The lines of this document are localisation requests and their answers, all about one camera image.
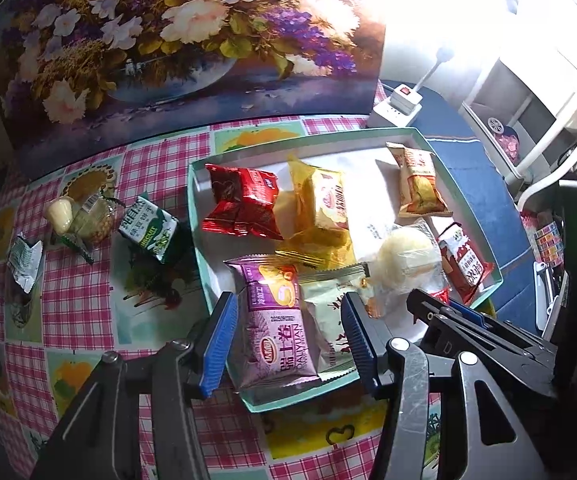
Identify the white paper sheet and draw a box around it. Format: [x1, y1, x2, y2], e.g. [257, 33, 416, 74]
[341, 152, 437, 261]

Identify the teal shallow tray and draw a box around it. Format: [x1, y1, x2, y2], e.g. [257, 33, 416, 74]
[187, 126, 504, 413]

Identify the pink checked tablecloth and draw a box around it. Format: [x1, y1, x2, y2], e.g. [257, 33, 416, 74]
[0, 80, 442, 480]

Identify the red and white snack packet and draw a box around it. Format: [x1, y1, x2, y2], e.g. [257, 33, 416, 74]
[431, 222, 494, 306]

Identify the cream snack packet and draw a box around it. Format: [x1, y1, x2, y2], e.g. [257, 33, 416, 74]
[299, 262, 369, 381]

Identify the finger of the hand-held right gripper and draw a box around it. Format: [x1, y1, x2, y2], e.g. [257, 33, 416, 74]
[451, 300, 554, 361]
[407, 288, 557, 396]

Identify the clear wrapped white bun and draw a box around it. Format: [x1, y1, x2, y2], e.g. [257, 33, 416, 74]
[359, 220, 449, 318]

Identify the white shelf rack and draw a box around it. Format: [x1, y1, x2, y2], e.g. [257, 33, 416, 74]
[461, 55, 577, 211]

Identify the blue checked cloth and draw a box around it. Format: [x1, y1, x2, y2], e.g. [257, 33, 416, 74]
[379, 80, 539, 321]

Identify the green biscuit packet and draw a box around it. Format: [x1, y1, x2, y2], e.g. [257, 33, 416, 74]
[117, 194, 179, 265]

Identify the white cable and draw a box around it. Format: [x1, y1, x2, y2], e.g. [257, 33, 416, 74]
[415, 46, 457, 92]

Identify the white power strip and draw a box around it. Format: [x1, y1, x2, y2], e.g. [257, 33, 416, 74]
[367, 97, 422, 128]

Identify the colourful checkered box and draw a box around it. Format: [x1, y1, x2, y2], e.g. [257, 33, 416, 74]
[533, 220, 564, 263]

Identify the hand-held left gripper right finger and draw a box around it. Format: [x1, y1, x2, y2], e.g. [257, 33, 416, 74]
[341, 291, 539, 480]

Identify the white plug with red switch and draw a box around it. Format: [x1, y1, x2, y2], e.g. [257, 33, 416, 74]
[391, 86, 422, 117]

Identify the small silver green packet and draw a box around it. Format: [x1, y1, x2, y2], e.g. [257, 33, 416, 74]
[7, 234, 44, 295]

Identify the orange brown snack packet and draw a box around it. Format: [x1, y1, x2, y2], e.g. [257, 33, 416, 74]
[386, 141, 453, 218]

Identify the clear packet of yellow snacks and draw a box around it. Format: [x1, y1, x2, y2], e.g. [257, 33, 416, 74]
[68, 192, 124, 263]

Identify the pink patterned item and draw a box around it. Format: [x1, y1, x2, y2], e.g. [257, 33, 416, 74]
[489, 117, 520, 162]

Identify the purple swiss roll packet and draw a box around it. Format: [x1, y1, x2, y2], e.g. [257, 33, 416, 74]
[223, 256, 322, 393]

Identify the yellow snack packet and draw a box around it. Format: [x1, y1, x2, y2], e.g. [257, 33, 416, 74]
[274, 154, 357, 268]

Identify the floral painting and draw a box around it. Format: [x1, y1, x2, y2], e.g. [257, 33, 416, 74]
[0, 0, 387, 181]

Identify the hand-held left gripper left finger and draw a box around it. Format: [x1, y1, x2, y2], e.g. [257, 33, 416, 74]
[31, 291, 239, 480]

